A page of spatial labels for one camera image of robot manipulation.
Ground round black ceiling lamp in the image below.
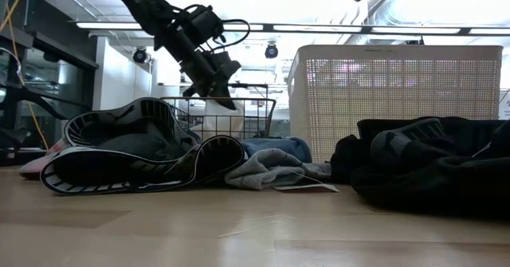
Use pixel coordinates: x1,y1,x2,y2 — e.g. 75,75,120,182
264,42,280,60
132,46,149,64

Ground black left frame rails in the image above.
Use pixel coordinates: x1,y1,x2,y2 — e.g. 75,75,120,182
0,82,69,167

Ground ribbed grey pink sock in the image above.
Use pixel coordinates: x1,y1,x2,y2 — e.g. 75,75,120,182
18,137,69,180

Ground black garment with grey band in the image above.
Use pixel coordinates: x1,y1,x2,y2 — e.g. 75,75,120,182
329,116,510,221

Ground white panel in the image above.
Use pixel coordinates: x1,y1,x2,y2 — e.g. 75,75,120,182
498,88,510,119

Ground blue cloth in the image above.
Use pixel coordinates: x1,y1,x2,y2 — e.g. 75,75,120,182
240,136,313,165

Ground white plastic laundry basket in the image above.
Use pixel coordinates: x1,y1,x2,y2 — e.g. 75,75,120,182
286,44,504,164

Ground black wire basket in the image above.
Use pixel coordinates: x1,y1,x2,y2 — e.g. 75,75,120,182
159,96,277,143

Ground plain grey sock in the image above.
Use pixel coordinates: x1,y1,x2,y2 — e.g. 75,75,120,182
224,147,334,191

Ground black framed glass partition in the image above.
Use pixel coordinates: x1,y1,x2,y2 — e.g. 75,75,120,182
0,18,100,156

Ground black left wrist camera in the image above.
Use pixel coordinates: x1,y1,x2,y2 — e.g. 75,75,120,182
206,50,243,81

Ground overhead light bar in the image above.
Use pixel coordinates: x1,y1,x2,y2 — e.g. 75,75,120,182
75,21,510,37

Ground black Puma underwear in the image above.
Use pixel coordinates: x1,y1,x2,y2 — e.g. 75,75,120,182
39,96,247,197

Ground yellow cable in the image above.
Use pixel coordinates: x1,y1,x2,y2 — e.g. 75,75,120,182
0,0,49,151

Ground white paper tag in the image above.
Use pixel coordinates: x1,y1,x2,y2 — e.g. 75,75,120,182
273,182,340,194

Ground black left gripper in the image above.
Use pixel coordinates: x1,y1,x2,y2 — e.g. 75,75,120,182
161,27,239,111

